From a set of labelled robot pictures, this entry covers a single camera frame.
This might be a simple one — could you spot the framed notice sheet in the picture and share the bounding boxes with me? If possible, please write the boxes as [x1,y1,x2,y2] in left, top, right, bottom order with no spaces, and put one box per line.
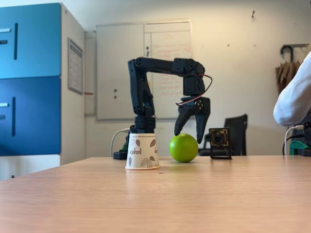
[67,37,84,95]

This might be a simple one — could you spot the narrow whiteboard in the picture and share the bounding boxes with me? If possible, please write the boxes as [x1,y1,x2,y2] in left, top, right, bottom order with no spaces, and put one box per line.
[84,30,97,117]

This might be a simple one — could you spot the black office chair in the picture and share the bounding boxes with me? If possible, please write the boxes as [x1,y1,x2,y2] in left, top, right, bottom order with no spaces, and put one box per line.
[198,114,248,156]

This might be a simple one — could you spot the red white servo wire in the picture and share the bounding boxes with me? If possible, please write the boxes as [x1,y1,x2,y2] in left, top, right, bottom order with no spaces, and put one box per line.
[175,73,213,107]

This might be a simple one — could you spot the blue cabinet door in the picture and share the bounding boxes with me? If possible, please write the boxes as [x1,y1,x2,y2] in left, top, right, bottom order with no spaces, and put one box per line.
[0,2,62,80]
[0,77,62,156]

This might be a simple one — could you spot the black cable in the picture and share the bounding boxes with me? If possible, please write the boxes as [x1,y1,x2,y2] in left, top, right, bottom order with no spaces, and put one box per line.
[281,133,305,156]

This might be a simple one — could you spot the green ball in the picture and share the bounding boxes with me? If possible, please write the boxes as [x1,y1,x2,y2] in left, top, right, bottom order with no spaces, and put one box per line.
[169,133,199,163]

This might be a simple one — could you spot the person's white sleeved arm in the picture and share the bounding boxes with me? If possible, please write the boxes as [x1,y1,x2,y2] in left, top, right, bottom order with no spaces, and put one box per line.
[273,51,311,127]

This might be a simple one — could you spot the small camera module on stand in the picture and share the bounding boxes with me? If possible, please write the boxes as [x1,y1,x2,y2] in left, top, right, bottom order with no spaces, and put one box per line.
[208,128,233,160]

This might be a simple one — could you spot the black umbrella handle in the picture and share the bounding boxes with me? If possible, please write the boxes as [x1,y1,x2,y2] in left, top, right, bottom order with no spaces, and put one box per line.
[280,45,294,61]

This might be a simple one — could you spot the large whiteboard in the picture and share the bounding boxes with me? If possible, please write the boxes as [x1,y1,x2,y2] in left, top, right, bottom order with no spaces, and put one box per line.
[96,21,196,121]

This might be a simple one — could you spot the brown folded umbrella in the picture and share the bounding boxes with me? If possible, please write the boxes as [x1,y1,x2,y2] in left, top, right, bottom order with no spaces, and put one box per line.
[275,46,311,94]

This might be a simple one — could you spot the wall coat rack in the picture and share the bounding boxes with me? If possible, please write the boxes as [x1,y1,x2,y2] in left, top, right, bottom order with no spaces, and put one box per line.
[281,43,311,49]

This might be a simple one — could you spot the grey locker cabinet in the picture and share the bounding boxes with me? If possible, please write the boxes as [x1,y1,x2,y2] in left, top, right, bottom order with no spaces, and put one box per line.
[0,2,86,182]

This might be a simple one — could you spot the white usb cable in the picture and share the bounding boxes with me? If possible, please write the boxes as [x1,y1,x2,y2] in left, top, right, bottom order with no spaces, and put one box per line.
[110,128,132,157]

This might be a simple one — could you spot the leaf print paper cup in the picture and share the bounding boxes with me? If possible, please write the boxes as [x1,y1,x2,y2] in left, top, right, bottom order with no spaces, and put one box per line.
[125,133,161,170]

